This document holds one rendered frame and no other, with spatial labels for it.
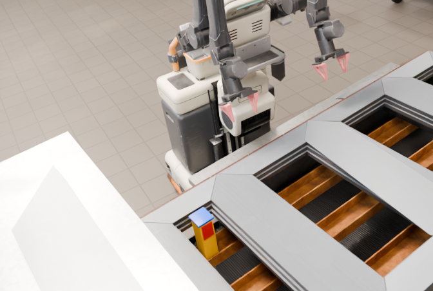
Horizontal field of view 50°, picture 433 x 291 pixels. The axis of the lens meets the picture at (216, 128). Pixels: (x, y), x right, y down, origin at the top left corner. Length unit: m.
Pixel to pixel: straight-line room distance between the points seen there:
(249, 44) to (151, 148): 1.53
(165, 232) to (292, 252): 0.40
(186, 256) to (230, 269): 0.37
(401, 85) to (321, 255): 0.96
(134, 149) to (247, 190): 1.81
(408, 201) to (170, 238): 0.75
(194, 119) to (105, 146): 1.22
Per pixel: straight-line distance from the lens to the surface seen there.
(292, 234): 1.46
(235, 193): 1.59
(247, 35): 1.97
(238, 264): 1.80
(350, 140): 1.79
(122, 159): 3.27
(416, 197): 1.60
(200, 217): 1.50
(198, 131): 2.40
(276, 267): 1.41
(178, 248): 1.47
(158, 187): 2.97
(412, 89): 2.10
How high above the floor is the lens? 1.98
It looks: 36 degrees down
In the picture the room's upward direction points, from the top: 9 degrees counter-clockwise
